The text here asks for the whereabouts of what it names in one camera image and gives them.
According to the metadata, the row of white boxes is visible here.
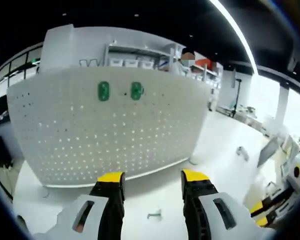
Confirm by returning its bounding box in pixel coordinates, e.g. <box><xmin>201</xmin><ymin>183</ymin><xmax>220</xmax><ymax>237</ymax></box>
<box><xmin>104</xmin><ymin>41</ymin><xmax>183</xmax><ymax>72</ymax></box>

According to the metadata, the black kick scooter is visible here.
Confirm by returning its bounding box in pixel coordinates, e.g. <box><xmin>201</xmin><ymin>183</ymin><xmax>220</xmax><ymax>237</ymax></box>
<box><xmin>224</xmin><ymin>77</ymin><xmax>242</xmax><ymax>118</ymax></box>

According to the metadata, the ceiling light strip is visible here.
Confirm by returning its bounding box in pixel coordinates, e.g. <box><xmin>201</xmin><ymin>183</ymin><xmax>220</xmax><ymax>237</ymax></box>
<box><xmin>209</xmin><ymin>0</ymin><xmax>260</xmax><ymax>76</ymax></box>

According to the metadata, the white pillar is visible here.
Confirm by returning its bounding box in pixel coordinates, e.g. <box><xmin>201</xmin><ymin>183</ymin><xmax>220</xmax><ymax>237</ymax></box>
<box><xmin>41</xmin><ymin>23</ymin><xmax>181</xmax><ymax>73</ymax></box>

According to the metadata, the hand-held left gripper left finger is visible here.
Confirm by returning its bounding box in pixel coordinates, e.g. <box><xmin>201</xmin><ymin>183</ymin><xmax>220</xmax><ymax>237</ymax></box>
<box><xmin>32</xmin><ymin>171</ymin><xmax>127</xmax><ymax>240</ymax></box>

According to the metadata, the green hook assembly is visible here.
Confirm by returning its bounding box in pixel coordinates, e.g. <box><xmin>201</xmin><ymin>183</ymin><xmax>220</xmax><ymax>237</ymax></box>
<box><xmin>130</xmin><ymin>81</ymin><xmax>145</xmax><ymax>101</ymax></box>
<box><xmin>146</xmin><ymin>208</ymin><xmax>163</xmax><ymax>221</ymax></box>
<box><xmin>97</xmin><ymin>81</ymin><xmax>110</xmax><ymax>102</ymax></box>

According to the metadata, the white perforated mounting plate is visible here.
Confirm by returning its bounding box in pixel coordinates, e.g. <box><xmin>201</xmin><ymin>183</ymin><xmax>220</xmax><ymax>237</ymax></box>
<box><xmin>6</xmin><ymin>65</ymin><xmax>212</xmax><ymax>198</ymax></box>

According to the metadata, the row of white storage bins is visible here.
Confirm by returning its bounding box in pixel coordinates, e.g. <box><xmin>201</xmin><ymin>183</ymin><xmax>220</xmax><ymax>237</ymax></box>
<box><xmin>109</xmin><ymin>57</ymin><xmax>155</xmax><ymax>70</ymax></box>

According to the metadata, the grey chair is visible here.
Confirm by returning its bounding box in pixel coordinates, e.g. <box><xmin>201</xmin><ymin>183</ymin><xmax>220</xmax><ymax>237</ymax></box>
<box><xmin>256</xmin><ymin>136</ymin><xmax>280</xmax><ymax>168</ymax></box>

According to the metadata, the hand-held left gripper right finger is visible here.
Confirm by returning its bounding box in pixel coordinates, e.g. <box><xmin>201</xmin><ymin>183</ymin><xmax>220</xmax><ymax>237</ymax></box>
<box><xmin>180</xmin><ymin>169</ymin><xmax>256</xmax><ymax>240</ymax></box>

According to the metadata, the shelf rack with white boxes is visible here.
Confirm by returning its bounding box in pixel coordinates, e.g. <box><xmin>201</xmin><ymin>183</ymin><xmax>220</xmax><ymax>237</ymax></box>
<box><xmin>189</xmin><ymin>57</ymin><xmax>225</xmax><ymax>101</ymax></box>

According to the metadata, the white curved device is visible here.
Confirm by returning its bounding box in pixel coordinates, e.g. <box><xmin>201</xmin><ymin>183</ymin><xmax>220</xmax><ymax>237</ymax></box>
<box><xmin>236</xmin><ymin>146</ymin><xmax>251</xmax><ymax>161</ymax></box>

